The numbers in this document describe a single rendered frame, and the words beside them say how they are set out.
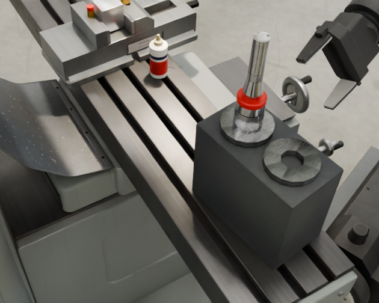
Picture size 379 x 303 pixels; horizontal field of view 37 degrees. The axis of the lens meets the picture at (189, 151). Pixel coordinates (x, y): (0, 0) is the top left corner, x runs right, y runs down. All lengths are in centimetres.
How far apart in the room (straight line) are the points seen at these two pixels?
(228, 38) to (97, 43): 175
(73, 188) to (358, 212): 75
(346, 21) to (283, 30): 212
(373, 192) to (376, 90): 127
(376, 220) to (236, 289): 67
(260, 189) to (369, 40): 30
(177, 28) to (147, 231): 53
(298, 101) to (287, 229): 88
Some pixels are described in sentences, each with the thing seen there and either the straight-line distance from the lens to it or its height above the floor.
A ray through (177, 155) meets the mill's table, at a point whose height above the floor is 94.
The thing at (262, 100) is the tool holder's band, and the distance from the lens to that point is 89.
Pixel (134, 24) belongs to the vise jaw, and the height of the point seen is 104.
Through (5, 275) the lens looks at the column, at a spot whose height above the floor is 72.
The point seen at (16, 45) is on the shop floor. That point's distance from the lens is 298.
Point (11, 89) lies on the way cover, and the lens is 136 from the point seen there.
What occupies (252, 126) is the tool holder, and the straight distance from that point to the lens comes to 91.
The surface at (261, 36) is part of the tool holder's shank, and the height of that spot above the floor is 132.
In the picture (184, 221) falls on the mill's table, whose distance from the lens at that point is 105.
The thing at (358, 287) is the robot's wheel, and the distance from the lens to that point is 147.
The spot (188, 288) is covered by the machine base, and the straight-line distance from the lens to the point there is 182.
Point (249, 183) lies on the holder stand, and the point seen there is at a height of 110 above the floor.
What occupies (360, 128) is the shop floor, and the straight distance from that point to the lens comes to 263.
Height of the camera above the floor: 181
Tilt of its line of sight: 49 degrees down
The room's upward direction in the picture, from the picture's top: 3 degrees clockwise
